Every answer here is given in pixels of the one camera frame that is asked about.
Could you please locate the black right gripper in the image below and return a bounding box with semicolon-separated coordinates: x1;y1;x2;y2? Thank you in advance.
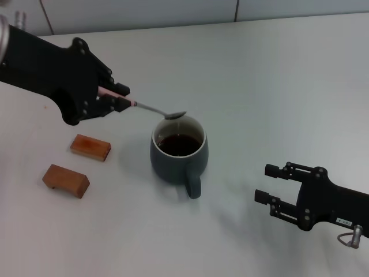
254;161;369;237

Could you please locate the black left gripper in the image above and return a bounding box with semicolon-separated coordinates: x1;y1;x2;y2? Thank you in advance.
0;24;131;126

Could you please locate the pink handled metal spoon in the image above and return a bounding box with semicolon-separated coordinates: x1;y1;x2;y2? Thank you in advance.
97;88;187;121

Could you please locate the grey ceramic cup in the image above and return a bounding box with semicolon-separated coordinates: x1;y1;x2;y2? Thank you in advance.
149;117;209;200

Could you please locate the stained wooden block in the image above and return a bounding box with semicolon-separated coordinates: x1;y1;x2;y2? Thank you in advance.
70;134;112;163

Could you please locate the dark coffee liquid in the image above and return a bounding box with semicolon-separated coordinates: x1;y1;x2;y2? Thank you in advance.
157;134;204;156

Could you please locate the plain wooden block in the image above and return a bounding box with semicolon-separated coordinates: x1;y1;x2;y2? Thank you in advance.
42;164;91;200

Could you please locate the right gripper cable connector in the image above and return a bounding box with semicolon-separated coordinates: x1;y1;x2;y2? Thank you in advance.
337;224;364;249

